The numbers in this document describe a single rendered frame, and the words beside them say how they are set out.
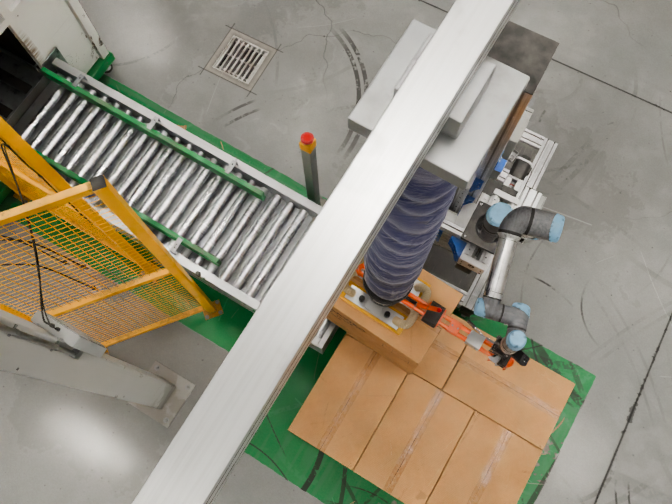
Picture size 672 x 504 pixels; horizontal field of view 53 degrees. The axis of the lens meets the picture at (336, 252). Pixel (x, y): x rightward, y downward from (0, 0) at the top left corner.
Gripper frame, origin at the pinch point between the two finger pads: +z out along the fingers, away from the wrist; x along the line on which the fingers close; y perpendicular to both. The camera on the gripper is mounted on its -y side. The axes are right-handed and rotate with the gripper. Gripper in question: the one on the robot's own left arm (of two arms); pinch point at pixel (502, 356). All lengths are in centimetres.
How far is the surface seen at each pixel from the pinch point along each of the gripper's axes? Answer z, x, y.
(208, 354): 120, 67, 141
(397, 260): -78, 11, 55
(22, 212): -90, 68, 167
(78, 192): -90, 53, 156
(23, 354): -75, 106, 143
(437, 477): 67, 56, -10
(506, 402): 66, 3, -21
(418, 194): -139, 11, 54
